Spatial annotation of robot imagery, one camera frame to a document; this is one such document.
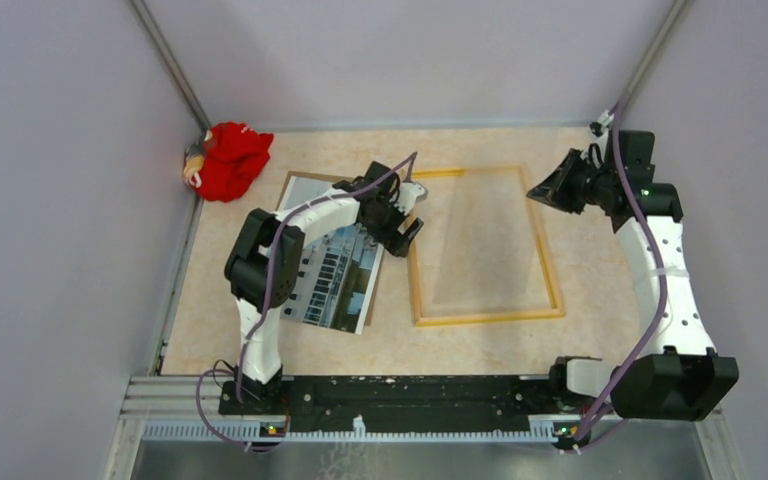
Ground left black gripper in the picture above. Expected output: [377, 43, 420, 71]
[361, 193, 422, 256]

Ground yellow wooden picture frame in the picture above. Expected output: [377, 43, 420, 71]
[408, 164, 565, 327]

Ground clear acrylic sheet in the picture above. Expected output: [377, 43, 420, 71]
[417, 167, 550, 317]

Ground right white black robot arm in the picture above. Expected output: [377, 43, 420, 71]
[527, 127, 739, 423]

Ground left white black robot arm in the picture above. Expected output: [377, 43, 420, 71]
[224, 162, 428, 414]

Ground building photo print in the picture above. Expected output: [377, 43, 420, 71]
[279, 173, 385, 336]

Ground brown cardboard backing board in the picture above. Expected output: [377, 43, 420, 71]
[276, 170, 387, 328]

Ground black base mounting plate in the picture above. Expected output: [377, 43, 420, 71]
[218, 375, 593, 434]

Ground red crumpled cloth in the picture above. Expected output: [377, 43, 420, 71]
[182, 122, 275, 203]

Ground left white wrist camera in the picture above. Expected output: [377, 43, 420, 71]
[396, 181, 428, 215]

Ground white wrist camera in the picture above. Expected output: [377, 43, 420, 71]
[588, 110, 614, 138]
[396, 181, 428, 215]

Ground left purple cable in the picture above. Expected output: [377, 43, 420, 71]
[193, 151, 420, 454]

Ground purple cable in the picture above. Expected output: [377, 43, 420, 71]
[572, 92, 670, 455]
[193, 151, 420, 454]

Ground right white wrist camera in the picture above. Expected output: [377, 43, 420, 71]
[588, 110, 614, 138]

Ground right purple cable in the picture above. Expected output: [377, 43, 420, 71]
[572, 92, 670, 455]

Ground aluminium rail with cable duct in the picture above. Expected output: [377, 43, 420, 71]
[118, 375, 723, 444]

